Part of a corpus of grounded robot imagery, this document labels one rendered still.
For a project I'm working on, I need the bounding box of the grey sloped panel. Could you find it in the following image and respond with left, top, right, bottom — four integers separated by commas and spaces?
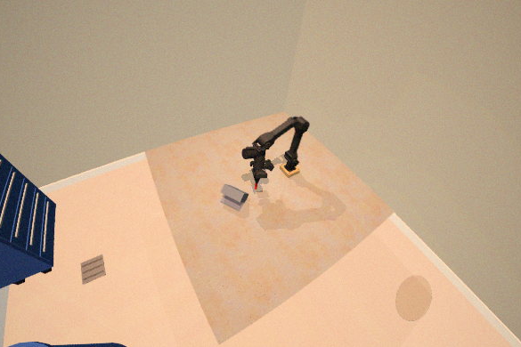
220, 184, 248, 211

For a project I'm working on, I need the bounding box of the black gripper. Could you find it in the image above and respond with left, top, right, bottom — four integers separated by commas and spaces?
250, 158, 267, 183

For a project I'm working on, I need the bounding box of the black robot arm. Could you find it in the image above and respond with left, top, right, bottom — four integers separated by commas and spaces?
241, 116, 310, 172

